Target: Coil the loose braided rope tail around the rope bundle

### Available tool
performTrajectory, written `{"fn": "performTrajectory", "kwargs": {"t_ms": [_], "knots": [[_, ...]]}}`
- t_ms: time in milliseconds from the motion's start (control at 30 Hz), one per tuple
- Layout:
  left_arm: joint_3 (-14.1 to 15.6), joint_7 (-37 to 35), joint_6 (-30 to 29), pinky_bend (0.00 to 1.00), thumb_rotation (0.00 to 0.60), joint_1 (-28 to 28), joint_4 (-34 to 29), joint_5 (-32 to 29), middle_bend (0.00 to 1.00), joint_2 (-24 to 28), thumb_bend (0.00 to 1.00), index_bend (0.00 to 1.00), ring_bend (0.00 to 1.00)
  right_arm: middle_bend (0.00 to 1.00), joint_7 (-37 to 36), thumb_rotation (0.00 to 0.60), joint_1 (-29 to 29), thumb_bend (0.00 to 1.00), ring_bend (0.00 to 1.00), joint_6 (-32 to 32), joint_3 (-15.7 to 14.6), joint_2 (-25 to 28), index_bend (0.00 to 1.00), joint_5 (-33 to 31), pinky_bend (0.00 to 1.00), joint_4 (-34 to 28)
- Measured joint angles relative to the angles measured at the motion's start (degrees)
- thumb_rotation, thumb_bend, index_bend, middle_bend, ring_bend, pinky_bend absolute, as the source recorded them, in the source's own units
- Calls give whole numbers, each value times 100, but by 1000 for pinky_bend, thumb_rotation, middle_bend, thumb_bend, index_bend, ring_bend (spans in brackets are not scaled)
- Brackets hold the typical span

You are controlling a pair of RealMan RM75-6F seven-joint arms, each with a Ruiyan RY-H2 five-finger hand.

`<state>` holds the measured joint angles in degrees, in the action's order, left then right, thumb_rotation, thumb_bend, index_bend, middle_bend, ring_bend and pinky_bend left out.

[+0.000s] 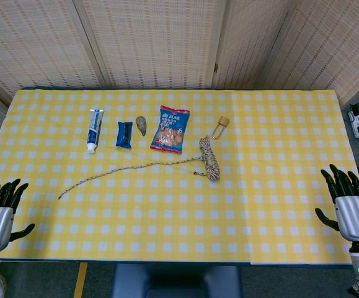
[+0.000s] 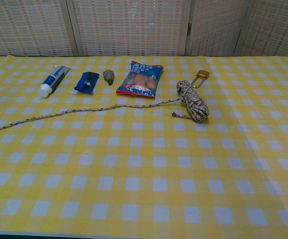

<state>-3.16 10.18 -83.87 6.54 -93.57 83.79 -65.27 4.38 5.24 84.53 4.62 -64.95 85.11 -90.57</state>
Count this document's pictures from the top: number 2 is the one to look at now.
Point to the woven folding screen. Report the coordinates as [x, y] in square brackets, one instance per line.
[133, 25]

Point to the small blue foil packet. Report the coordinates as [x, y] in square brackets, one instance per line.
[84, 85]

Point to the yellow white checked tablecloth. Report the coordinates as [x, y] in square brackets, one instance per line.
[143, 174]

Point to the brass padlock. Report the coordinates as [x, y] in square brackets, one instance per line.
[204, 74]

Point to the blue red snack bag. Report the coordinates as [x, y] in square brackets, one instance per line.
[138, 82]

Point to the small grey stone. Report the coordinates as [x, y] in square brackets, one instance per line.
[108, 76]

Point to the white blue toothpaste tube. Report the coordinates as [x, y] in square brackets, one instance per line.
[53, 81]

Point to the brass screen hinge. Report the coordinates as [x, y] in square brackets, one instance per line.
[189, 29]

